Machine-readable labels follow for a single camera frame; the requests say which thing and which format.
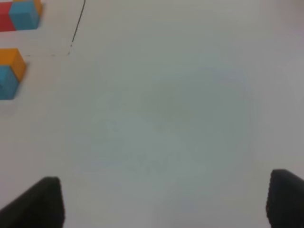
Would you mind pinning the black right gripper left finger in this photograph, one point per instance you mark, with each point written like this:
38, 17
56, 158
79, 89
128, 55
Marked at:
41, 206

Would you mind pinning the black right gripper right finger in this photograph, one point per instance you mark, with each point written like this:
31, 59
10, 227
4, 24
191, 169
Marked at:
285, 200

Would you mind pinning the red template cube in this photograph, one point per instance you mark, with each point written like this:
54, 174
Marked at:
6, 23

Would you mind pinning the blue template cube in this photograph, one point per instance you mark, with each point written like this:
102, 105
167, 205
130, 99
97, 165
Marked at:
24, 15

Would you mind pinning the orange template cube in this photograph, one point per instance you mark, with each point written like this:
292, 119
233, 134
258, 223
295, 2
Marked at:
38, 5

